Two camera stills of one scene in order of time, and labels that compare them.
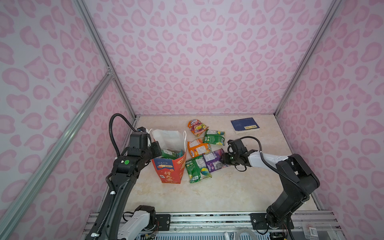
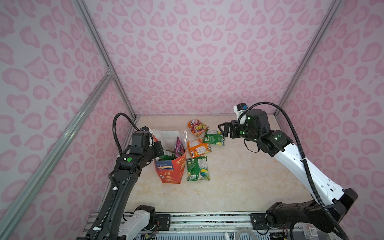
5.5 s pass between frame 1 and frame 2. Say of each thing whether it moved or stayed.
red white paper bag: stayed
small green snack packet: stayed
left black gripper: stayed
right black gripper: moved
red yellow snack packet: stayed
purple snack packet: moved
